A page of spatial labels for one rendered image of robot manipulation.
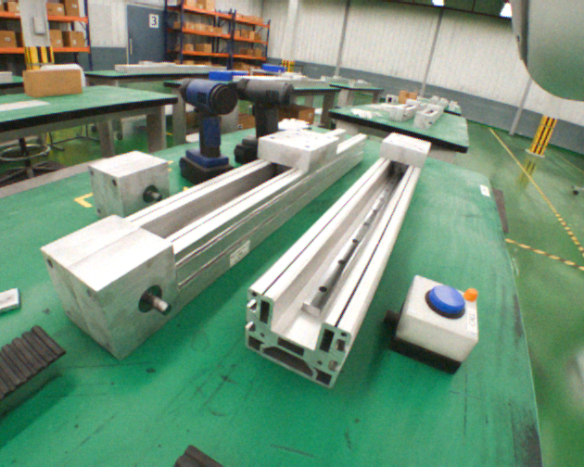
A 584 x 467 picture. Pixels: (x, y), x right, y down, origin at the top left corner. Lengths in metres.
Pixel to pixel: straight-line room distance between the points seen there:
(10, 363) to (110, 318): 0.10
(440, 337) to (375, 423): 0.11
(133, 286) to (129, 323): 0.04
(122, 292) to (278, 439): 0.19
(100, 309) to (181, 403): 0.11
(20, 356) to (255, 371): 0.22
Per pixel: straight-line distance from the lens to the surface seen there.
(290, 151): 0.57
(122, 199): 0.51
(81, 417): 0.33
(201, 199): 0.45
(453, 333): 0.34
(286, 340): 0.30
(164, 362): 0.33
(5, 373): 0.34
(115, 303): 0.30
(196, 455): 0.26
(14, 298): 0.45
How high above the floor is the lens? 1.05
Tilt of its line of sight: 31 degrees down
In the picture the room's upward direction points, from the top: 8 degrees clockwise
